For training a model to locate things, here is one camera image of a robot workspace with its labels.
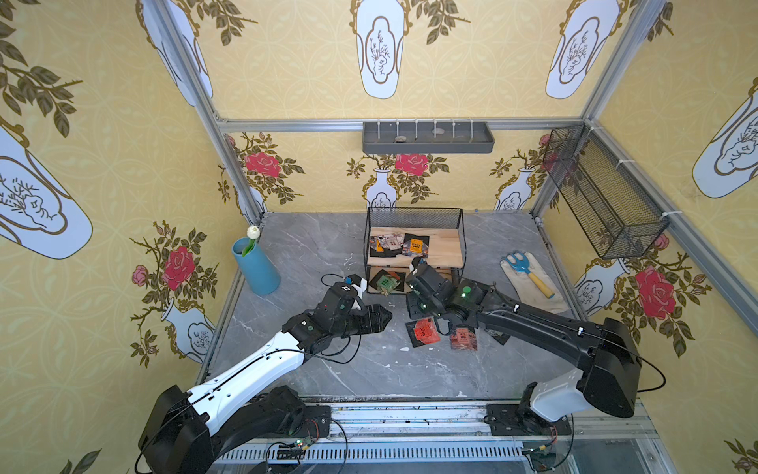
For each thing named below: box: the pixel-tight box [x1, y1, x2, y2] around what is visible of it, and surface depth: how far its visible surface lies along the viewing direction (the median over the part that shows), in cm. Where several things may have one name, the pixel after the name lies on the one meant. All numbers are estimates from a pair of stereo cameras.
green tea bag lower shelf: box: [376, 274, 401, 298], surface depth 100 cm
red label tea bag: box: [404, 316, 442, 348], surface depth 90 cm
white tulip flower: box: [241, 225, 261, 257], surface depth 78 cm
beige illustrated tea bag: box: [369, 233, 404, 252], surface depth 92 cm
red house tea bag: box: [450, 326, 478, 351], surface depth 90 cm
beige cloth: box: [500, 251, 571, 315], surface depth 100 cm
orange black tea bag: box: [402, 233, 430, 258], surface depth 92 cm
